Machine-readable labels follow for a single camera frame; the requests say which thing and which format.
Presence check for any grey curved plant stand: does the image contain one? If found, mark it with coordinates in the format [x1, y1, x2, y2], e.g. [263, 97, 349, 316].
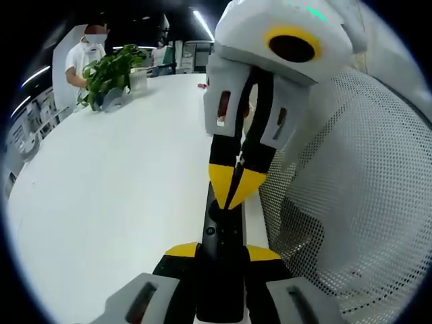
[92, 86, 131, 113]

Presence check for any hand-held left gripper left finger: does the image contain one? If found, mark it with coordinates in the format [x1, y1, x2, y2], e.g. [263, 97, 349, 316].
[89, 241, 203, 324]

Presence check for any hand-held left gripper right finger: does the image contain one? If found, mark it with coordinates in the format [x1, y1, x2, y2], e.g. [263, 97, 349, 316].
[242, 244, 342, 324]

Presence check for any clear glass plant pot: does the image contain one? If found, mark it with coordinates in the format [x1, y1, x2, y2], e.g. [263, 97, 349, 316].
[128, 68, 150, 93]

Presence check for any grey mesh office chair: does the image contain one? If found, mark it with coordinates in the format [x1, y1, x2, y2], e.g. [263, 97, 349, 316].
[259, 65, 432, 324]

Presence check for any black remote control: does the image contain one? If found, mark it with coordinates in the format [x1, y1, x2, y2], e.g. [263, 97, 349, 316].
[195, 184, 250, 323]

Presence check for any green potted plant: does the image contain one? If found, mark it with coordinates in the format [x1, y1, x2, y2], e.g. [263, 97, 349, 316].
[76, 43, 150, 111]

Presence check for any short ceiling light strip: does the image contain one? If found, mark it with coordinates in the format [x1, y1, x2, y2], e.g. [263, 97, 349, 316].
[192, 9, 214, 42]

